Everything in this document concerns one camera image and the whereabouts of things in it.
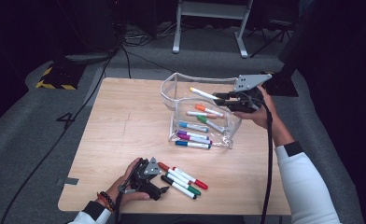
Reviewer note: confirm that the salmon pink marker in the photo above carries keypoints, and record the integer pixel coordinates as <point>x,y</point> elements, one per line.
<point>199,114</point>

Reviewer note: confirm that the red marker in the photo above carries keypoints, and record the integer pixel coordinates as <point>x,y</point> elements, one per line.
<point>192,179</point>
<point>171,170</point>

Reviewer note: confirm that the white metal stand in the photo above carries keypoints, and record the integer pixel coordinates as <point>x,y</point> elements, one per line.
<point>213,9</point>

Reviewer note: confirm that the magenta marker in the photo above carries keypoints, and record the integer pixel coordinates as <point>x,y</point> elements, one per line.
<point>195,138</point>

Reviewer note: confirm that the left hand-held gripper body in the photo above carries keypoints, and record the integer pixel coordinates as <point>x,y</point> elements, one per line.
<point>148,181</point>

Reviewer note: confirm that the black yellow striped base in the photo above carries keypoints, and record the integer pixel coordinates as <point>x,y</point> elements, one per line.
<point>59,77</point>

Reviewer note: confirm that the dark blue marker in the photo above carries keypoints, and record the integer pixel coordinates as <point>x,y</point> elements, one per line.
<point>193,144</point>

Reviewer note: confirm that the clear plastic pouch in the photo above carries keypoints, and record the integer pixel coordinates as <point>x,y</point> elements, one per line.
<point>178,93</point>

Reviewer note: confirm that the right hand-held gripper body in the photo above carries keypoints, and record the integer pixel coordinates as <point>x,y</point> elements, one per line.
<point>249,101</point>

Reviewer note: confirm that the purple marker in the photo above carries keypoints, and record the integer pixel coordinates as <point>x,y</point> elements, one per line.
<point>193,134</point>

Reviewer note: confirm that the light blue marker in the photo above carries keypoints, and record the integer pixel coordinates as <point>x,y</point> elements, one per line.
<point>193,126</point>

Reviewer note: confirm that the black marker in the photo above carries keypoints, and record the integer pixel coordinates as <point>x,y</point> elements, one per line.
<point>178,187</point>

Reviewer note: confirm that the grey tape strip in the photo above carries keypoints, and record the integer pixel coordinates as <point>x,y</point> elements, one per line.
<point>67,181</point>

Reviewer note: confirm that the black stand with striped base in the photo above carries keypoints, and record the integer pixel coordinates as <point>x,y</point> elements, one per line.
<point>284,85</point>

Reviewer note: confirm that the dark cabinet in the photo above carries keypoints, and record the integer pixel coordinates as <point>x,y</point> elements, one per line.
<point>91,25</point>

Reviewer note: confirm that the person's right hand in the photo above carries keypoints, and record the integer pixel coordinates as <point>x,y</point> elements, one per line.
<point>266,113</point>

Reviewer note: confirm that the yellow marker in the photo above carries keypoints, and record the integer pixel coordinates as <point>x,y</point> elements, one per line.
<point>203,93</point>

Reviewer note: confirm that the black tripod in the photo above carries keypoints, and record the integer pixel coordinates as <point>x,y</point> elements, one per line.
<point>274,29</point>

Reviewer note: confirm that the person's left hand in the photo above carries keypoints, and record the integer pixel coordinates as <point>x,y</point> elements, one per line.
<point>119,192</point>

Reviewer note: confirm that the orange marker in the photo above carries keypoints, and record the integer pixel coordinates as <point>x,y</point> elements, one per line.
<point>209,111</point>

